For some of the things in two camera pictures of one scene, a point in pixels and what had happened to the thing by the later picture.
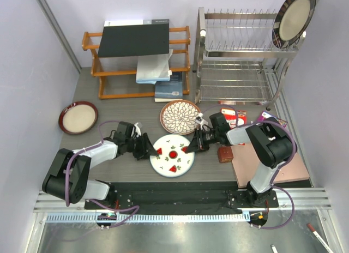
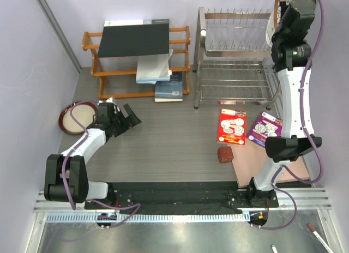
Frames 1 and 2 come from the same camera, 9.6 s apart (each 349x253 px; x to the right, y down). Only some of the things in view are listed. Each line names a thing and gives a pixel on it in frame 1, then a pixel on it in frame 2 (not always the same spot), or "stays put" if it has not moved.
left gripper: [149, 151] -> [129, 121]
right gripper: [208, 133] -> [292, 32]
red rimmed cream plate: [78, 118] stays put
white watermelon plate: [171, 160] -> [270, 29]
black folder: [134, 37] stays put
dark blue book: [169, 91] stays put
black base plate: [174, 198] stays put
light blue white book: [151, 68] stays put
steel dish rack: [236, 59] stays put
